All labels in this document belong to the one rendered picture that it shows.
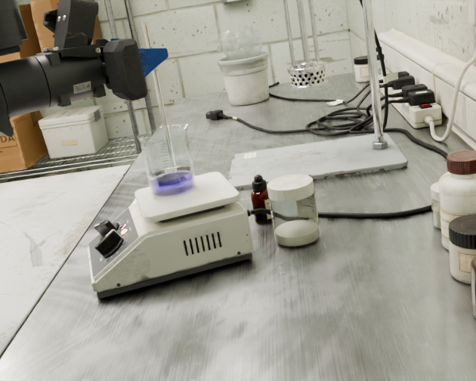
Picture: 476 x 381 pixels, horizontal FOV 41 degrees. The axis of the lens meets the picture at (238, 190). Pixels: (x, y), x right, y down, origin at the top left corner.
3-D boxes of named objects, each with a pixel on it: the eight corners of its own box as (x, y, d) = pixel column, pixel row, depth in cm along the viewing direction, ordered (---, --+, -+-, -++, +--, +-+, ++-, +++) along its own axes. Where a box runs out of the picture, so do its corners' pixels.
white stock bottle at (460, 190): (477, 229, 77) (474, 144, 74) (508, 247, 72) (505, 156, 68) (432, 240, 76) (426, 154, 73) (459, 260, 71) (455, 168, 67)
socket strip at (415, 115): (414, 129, 123) (412, 107, 122) (379, 91, 160) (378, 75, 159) (443, 125, 122) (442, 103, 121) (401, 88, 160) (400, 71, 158)
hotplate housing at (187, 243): (96, 303, 75) (80, 242, 72) (91, 261, 87) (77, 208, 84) (273, 255, 79) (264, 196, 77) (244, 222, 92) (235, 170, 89)
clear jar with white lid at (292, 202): (291, 252, 79) (282, 193, 77) (267, 240, 84) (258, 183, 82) (329, 237, 82) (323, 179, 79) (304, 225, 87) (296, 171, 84)
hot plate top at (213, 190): (146, 224, 74) (144, 218, 74) (134, 196, 86) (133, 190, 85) (242, 201, 77) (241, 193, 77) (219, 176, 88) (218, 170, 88)
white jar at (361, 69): (351, 81, 180) (349, 58, 178) (369, 76, 182) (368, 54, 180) (363, 83, 174) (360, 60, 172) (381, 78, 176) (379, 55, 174)
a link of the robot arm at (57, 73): (76, 117, 62) (60, 54, 60) (24, 103, 77) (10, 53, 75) (150, 97, 66) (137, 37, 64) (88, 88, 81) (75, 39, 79)
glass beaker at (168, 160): (162, 207, 78) (148, 141, 75) (143, 196, 83) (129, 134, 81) (211, 190, 81) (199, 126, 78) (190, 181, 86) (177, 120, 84)
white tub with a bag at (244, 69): (258, 106, 167) (245, 24, 161) (214, 108, 175) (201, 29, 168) (283, 94, 178) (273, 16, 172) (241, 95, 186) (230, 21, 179)
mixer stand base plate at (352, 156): (227, 192, 105) (227, 186, 105) (233, 158, 124) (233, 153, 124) (409, 167, 103) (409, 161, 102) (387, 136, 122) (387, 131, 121)
